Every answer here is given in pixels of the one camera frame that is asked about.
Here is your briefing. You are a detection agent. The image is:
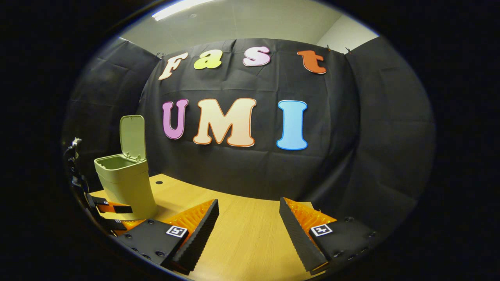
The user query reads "wooden desktop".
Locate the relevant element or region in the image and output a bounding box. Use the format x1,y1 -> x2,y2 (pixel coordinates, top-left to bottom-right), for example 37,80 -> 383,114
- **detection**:
89,174 -> 327,279

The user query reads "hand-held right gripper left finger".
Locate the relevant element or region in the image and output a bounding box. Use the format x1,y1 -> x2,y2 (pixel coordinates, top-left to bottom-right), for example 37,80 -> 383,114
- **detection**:
117,199 -> 220,276

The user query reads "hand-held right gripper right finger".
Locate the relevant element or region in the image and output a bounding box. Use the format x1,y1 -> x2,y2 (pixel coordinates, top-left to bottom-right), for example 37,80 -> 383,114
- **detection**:
279,197 -> 387,276

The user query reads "ceiling light panel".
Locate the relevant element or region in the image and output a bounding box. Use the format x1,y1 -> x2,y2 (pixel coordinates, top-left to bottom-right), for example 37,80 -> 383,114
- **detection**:
152,0 -> 213,21

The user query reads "black backdrop cloth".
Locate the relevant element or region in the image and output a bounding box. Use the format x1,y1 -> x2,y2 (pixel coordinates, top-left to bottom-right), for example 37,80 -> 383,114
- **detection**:
62,37 -> 436,235

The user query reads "green desktop garbage bin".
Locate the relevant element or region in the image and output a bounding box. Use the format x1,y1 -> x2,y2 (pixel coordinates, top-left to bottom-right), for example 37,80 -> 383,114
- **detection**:
94,115 -> 159,221

